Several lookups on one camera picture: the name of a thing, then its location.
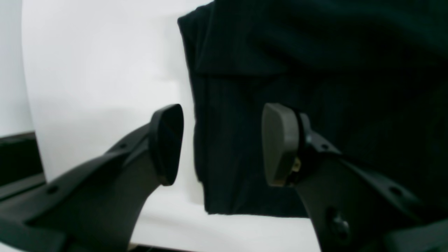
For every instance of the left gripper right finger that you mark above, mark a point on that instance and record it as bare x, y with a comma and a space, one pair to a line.
352, 207

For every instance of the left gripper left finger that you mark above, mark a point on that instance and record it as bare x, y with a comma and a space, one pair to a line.
95, 206

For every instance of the black graphic t-shirt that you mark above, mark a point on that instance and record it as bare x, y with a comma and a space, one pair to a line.
370, 74

